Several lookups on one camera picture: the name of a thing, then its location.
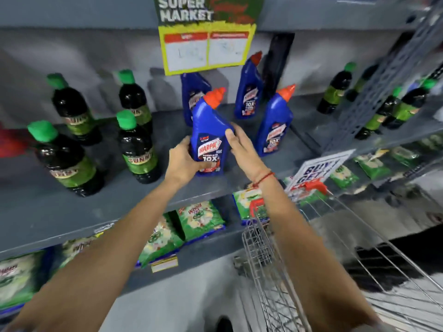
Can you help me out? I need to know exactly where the person's right hand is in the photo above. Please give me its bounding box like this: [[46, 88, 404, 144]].
[[225, 122, 274, 184]]

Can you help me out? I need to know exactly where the person's left hand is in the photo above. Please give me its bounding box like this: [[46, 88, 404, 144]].
[[164, 136, 217, 188]]

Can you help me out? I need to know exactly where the blue cleaner bottle orange cap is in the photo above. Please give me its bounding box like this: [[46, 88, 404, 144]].
[[255, 84, 297, 157], [190, 87, 235, 177], [234, 51, 264, 120], [180, 72, 212, 127]]

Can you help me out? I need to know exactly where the person's left forearm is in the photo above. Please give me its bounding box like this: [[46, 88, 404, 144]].
[[0, 176, 189, 332]]

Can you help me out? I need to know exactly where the person's right forearm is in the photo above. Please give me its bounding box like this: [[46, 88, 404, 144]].
[[252, 172, 385, 332]]

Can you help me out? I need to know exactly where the row of green detergent packets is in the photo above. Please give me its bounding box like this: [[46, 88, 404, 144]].
[[0, 186, 270, 313], [284, 133, 443, 208]]

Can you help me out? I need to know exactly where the dark bottle green cap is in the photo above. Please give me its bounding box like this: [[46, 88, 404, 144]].
[[27, 120, 105, 197], [355, 86, 404, 141], [316, 62, 357, 115], [383, 79, 437, 130], [116, 110, 162, 184], [346, 64, 378, 103], [118, 69, 153, 135], [46, 73, 103, 146]]

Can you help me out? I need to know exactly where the white promotion sign card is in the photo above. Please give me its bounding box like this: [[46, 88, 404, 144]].
[[285, 149, 356, 202]]

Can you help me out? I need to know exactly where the yellow shelf price tag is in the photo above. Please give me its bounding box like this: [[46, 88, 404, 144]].
[[151, 256, 179, 274]]

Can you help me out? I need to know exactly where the green and yellow hanging sign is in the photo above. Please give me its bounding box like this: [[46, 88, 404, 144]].
[[153, 0, 266, 76]]

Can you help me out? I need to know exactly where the grey metal shelf rack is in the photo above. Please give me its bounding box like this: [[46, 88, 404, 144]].
[[291, 0, 443, 218], [0, 0, 333, 318]]

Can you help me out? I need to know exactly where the red object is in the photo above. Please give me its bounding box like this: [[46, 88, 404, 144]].
[[0, 122, 30, 159]]

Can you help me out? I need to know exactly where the red thread bracelet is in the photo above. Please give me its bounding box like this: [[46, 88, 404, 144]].
[[252, 171, 276, 189]]

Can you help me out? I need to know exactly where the wire shopping cart red handle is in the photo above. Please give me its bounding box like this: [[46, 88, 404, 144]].
[[241, 180, 443, 332]]

